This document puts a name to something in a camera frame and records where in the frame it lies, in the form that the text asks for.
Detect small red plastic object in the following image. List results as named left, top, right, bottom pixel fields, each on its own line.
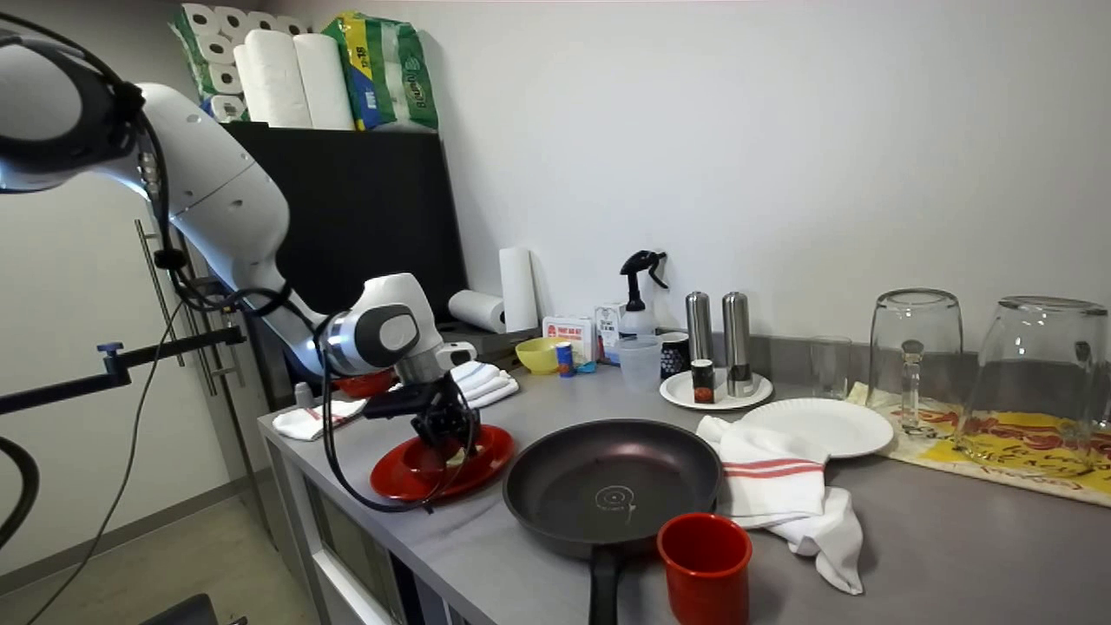
left=341, top=369, right=397, bottom=400

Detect red cup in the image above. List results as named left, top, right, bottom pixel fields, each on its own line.
left=652, top=511, right=758, bottom=625

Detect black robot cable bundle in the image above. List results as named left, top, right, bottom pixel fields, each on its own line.
left=308, top=310, right=437, bottom=514

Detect small white cloth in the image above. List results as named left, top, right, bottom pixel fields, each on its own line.
left=272, top=395, right=371, bottom=444

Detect folded white blue-striped towel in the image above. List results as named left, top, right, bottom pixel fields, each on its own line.
left=452, top=356, right=519, bottom=408

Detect clear spray bottle black nozzle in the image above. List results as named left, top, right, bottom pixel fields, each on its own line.
left=611, top=248, right=671, bottom=374

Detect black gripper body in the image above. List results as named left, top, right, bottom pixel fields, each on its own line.
left=413, top=378, right=478, bottom=442

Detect white paper towel pack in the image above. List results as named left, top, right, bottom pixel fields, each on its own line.
left=234, top=27, right=357, bottom=136

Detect small white plate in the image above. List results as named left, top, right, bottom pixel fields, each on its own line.
left=657, top=369, right=775, bottom=418

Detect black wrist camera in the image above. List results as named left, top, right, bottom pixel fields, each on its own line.
left=360, top=385, right=431, bottom=424

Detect red bowl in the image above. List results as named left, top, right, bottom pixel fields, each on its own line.
left=397, top=428, right=507, bottom=478

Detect large white plate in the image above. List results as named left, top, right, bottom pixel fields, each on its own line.
left=737, top=395, right=894, bottom=463

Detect small white box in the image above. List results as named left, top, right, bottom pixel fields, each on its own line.
left=589, top=310, right=621, bottom=366

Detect toilet paper pack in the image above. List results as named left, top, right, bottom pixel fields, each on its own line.
left=170, top=0, right=306, bottom=124

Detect black frying pan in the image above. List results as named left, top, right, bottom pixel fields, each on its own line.
left=500, top=418, right=731, bottom=625

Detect red plate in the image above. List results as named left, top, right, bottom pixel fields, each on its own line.
left=369, top=421, right=519, bottom=507

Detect steel table base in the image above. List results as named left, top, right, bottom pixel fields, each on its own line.
left=258, top=421, right=466, bottom=625

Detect green yellow package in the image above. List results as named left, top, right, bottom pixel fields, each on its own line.
left=323, top=9, right=441, bottom=136

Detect narrow upturned glass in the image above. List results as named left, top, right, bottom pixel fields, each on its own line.
left=865, top=285, right=967, bottom=442

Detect small dark spice jar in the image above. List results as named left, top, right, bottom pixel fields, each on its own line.
left=687, top=356, right=720, bottom=405

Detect small round container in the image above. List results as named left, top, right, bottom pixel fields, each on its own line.
left=657, top=329, right=695, bottom=383

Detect white red-striped towel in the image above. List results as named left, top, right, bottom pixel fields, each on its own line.
left=695, top=414, right=869, bottom=602

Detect yellow bowl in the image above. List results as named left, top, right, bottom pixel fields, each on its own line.
left=510, top=333, right=566, bottom=378

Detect steel grinder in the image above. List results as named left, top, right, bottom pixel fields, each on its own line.
left=720, top=288, right=758, bottom=395
left=680, top=288, right=714, bottom=374

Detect white paper towel roll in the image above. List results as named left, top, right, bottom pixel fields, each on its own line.
left=444, top=288, right=510, bottom=337
left=496, top=242, right=540, bottom=337

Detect wide upturned glass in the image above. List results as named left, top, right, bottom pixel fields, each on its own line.
left=967, top=295, right=1111, bottom=437

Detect metal rack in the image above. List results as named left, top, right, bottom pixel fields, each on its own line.
left=135, top=211, right=274, bottom=550

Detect black camera boom pole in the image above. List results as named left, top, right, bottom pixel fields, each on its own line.
left=0, top=326, right=250, bottom=418

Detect yellow patterned mat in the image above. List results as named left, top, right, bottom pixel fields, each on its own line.
left=842, top=378, right=1111, bottom=511

